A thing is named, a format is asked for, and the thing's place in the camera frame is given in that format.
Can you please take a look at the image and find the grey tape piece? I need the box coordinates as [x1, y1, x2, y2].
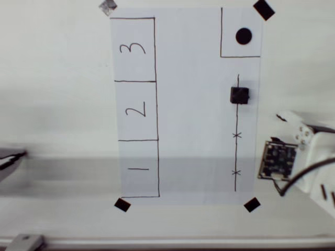
[98, 0, 118, 17]

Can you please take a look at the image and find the grey object with black stripe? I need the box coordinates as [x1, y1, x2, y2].
[0, 147, 28, 189]

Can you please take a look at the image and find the white paper sheet with markings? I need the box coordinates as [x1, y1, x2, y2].
[109, 6, 264, 206]

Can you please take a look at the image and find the grey metal bracket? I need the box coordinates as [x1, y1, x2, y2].
[7, 233, 46, 251]

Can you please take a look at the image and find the large black tape piece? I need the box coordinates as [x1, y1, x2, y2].
[253, 0, 276, 21]

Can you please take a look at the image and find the black cube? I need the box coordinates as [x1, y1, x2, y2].
[229, 86, 251, 105]

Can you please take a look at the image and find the camera circuit board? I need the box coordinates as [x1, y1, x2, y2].
[257, 140, 299, 181]

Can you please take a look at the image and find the black camera cable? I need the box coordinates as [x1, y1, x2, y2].
[273, 159, 335, 197]

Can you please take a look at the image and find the small black tape piece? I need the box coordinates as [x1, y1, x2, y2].
[113, 197, 131, 213]
[243, 197, 262, 213]

